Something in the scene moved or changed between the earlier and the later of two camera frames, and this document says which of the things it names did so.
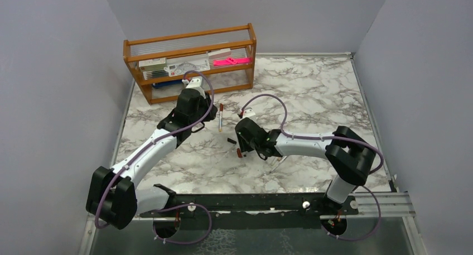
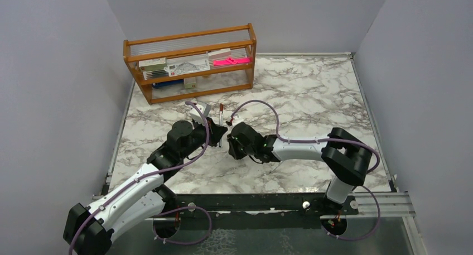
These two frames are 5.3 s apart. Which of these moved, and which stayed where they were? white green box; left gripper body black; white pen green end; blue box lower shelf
Moved: left gripper body black
Stayed: white green box; blue box lower shelf; white pen green end
